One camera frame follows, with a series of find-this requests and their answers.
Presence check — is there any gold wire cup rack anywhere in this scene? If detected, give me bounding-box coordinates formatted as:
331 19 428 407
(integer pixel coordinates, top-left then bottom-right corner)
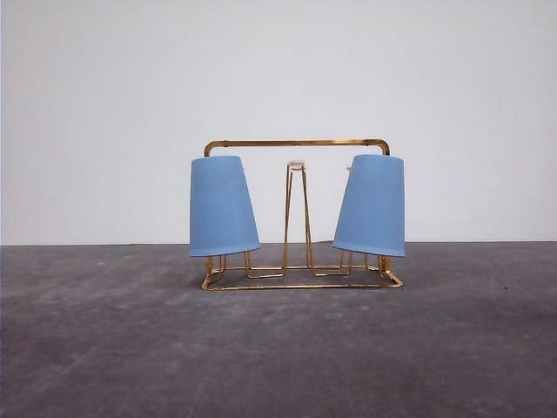
201 139 404 291

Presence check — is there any blue cup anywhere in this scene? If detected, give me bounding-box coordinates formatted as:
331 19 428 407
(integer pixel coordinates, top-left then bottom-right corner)
189 155 261 257
333 153 406 257

